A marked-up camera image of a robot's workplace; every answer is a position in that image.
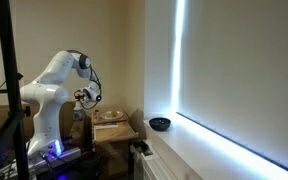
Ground white window sill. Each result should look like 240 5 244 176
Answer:
143 112 288 180

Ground spray bottle with red trigger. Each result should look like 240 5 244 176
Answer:
72 94 85 122

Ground white round plate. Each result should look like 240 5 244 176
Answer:
99 110 124 120

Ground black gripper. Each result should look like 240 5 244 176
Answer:
73 89 85 101

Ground dark blue bowl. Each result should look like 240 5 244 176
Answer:
148 117 172 132

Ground small black bundle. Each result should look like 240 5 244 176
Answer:
132 140 150 155

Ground light wooden nightstand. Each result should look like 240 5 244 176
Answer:
91 106 132 178

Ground black metal camera stand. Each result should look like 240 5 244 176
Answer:
0 0 32 180

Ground aluminium robot base rails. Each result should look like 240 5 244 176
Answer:
0 146 82 179

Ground brown leather sofa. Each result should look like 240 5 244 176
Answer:
0 101 87 151

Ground black base mat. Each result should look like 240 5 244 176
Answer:
33 151 110 180

